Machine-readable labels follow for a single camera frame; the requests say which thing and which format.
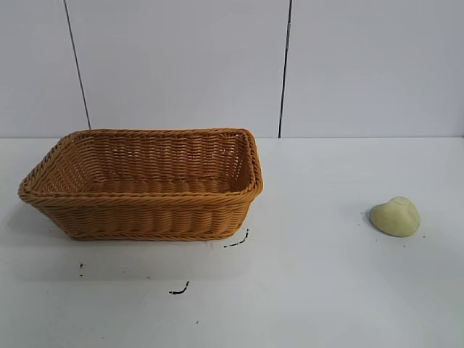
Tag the pale yellow egg yolk pastry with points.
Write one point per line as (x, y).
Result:
(397, 219)

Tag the brown woven wicker basket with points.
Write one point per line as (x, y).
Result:
(145, 217)

